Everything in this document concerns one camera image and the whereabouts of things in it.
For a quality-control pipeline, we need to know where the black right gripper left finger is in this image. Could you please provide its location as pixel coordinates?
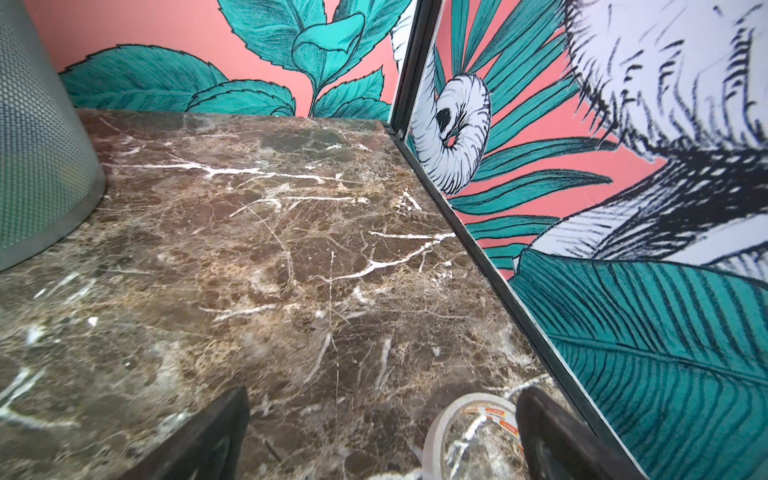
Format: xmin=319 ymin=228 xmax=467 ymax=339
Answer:
xmin=122 ymin=386 xmax=250 ymax=480

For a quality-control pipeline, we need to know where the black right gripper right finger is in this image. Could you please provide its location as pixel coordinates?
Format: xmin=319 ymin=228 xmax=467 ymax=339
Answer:
xmin=516 ymin=387 xmax=643 ymax=480

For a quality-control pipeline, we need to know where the grey mesh waste bin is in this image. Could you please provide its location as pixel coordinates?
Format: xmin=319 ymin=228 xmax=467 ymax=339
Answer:
xmin=1 ymin=1 xmax=106 ymax=269

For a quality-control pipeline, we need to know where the white tape roll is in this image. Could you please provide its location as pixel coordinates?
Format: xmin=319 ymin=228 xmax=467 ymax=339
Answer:
xmin=422 ymin=393 xmax=527 ymax=479

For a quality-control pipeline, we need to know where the right black frame post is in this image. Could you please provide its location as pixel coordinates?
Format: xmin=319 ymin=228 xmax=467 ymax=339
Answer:
xmin=389 ymin=0 xmax=444 ymax=140

